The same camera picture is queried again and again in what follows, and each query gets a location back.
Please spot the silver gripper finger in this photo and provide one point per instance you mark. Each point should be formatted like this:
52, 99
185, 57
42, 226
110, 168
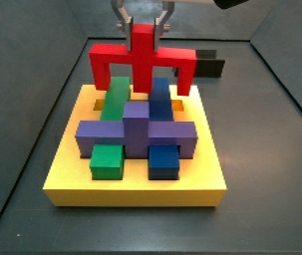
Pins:
161, 27
126, 20

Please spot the red cross-shaped block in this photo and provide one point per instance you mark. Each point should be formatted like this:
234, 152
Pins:
143, 58

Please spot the green long block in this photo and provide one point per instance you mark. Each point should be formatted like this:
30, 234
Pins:
107, 158

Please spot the blue long block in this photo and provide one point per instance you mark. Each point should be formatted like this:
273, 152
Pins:
163, 167

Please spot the purple cross-shaped block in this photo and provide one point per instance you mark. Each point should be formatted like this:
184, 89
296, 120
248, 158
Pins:
137, 133

